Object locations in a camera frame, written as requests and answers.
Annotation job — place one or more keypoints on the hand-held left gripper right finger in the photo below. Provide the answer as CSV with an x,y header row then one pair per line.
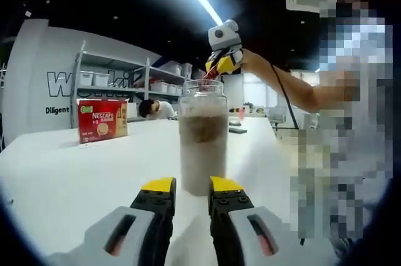
x,y
241,238

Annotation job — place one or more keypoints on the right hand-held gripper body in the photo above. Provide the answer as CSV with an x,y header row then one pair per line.
x,y
225,36

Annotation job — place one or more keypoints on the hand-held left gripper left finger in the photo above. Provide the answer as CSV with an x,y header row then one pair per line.
x,y
125,238

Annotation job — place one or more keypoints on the red coffee pouch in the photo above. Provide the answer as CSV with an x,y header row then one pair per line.
x,y
212,74

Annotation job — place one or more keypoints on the red coffee box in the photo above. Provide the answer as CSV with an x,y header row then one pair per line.
x,y
101,122

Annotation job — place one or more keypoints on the person's right hand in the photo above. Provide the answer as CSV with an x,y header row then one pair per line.
x,y
253,62

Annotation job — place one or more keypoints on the black tablet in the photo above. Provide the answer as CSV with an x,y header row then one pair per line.
x,y
238,129

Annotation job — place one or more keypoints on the grey metal storage shelf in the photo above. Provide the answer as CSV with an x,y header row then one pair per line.
x,y
106,89

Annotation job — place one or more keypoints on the row of white storage bins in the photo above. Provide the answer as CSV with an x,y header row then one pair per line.
x,y
101,79

